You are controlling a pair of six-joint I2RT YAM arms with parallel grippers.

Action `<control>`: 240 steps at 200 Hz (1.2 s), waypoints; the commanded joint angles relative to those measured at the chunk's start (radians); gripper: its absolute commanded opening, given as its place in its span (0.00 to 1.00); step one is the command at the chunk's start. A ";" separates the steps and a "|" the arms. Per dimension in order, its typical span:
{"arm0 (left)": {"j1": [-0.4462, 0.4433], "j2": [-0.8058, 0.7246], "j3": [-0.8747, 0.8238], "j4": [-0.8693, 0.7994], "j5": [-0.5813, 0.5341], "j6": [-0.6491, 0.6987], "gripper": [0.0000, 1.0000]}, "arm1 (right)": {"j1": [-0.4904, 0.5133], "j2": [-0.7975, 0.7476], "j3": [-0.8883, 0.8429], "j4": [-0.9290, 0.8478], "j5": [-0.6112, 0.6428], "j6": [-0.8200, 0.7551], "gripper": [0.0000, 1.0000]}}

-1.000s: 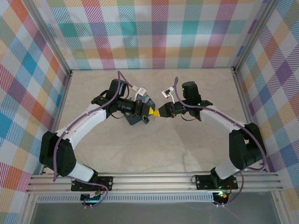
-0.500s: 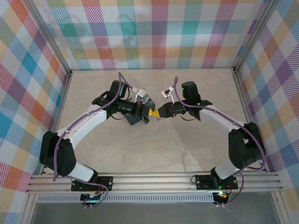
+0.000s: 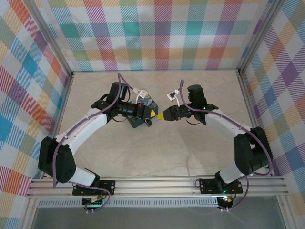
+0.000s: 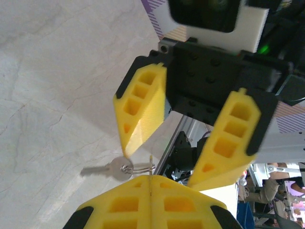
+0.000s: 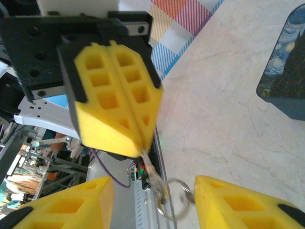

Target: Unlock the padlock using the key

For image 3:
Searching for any blue starry night tin box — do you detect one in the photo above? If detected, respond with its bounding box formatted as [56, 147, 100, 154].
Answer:
[125, 94, 159, 129]

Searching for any right control board orange plug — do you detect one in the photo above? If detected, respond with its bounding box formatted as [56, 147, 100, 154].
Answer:
[218, 195, 234, 205]

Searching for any black left control board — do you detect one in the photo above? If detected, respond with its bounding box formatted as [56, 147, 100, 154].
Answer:
[81, 197, 106, 207]

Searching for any grey metal panel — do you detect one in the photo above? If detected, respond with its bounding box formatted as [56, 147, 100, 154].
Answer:
[30, 207, 286, 229]

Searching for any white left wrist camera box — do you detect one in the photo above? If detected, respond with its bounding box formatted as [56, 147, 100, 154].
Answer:
[132, 87, 149, 104]

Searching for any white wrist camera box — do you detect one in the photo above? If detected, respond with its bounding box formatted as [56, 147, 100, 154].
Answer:
[165, 89, 180, 103]
[132, 87, 149, 104]

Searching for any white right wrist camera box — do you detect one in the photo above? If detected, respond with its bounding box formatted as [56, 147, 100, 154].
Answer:
[165, 89, 180, 103]

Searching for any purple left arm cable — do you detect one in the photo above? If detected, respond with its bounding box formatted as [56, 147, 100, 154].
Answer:
[51, 73, 141, 213]

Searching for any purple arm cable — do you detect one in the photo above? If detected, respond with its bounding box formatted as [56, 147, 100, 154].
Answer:
[177, 80, 275, 213]
[51, 73, 141, 213]

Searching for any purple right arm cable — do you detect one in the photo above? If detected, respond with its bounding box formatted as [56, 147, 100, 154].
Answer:
[177, 80, 275, 213]

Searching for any aluminium table edge rail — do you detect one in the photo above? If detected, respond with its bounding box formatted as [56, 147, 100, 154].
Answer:
[21, 71, 74, 229]
[237, 69, 297, 229]

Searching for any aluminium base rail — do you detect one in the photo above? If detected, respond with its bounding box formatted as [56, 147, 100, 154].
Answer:
[25, 176, 289, 198]

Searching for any slotted grey cable duct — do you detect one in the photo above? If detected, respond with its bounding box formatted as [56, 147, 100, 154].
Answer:
[37, 199, 219, 208]

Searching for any aluminium frame post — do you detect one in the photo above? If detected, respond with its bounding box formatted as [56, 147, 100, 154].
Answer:
[25, 0, 74, 81]
[237, 0, 288, 76]

